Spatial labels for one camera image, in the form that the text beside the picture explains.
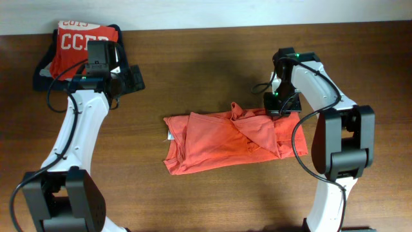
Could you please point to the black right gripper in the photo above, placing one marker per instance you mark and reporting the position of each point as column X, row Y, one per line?
column 274, row 111

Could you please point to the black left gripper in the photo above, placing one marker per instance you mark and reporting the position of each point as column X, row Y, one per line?
column 131, row 85

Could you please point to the red McKinney Boyd t-shirt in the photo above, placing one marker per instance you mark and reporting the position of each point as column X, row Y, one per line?
column 200, row 142

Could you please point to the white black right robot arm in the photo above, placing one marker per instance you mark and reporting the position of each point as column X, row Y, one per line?
column 343, row 144

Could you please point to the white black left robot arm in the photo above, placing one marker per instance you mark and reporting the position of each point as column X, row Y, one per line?
column 61, row 195

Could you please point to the folded red soccer shirt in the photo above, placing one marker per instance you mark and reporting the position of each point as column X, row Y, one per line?
column 72, row 43

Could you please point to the folded light blue shirt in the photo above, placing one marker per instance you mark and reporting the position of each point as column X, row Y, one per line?
column 45, row 72

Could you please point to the folded navy blue shirt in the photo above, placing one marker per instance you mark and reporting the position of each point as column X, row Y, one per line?
column 41, row 84

